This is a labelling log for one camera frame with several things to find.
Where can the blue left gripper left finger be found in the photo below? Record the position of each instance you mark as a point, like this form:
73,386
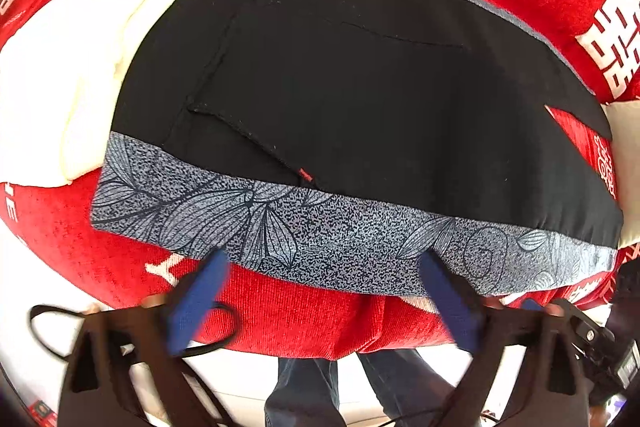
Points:
193,297

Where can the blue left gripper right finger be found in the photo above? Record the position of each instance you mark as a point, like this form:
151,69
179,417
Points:
455,299

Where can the black pants with patterned waistband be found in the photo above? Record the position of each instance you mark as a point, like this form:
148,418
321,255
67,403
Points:
332,142

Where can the person's blue jeans legs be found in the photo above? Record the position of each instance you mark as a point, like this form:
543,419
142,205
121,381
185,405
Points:
309,392

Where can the beige pillow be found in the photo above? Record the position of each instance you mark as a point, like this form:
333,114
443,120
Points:
624,121

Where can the white cloth on bed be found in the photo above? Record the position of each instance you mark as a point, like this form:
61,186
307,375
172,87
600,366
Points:
60,79

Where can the red blanket with white characters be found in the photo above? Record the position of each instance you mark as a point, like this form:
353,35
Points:
599,40

